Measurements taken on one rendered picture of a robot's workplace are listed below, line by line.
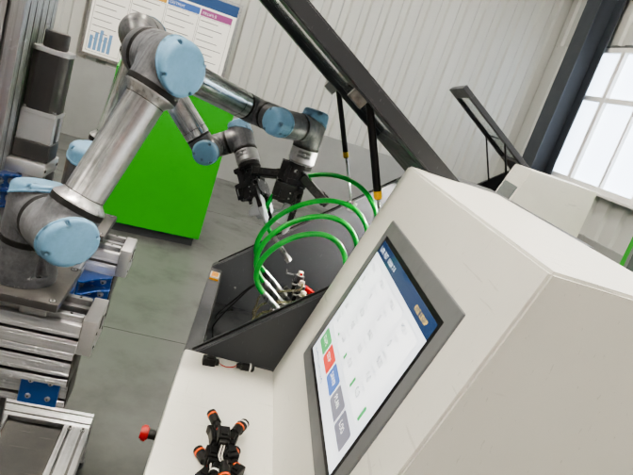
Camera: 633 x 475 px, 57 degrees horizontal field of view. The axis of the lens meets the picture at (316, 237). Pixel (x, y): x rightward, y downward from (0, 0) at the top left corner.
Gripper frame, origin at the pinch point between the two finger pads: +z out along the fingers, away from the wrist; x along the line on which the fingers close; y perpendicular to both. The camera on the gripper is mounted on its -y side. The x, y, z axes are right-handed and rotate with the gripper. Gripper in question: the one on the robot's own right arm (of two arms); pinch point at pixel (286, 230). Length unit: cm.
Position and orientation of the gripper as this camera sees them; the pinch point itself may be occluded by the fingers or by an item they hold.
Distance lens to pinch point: 168.6
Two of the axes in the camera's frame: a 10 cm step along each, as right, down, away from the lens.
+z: -3.1, 9.2, 2.5
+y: -9.5, -2.8, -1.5
